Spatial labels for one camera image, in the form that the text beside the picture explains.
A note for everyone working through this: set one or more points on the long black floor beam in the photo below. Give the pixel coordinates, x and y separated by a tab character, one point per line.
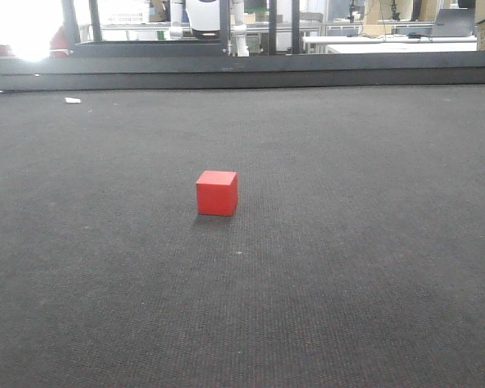
190	73

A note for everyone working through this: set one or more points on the red object far left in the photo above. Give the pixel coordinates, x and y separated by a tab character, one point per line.
58	45

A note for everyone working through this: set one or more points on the black metal frame stand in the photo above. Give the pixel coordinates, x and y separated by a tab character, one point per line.
112	14

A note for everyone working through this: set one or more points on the white humanoid robot body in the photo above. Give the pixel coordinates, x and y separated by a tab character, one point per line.
204	18

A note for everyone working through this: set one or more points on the white desk table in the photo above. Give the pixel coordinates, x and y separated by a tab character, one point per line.
388	44

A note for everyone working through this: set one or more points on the red magnetic cube block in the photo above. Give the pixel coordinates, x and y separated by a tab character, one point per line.
217	193

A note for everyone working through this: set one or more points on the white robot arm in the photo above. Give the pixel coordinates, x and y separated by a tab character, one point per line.
240	28
176	15

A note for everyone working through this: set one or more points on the white paper scrap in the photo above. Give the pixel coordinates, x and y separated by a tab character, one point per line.
70	100

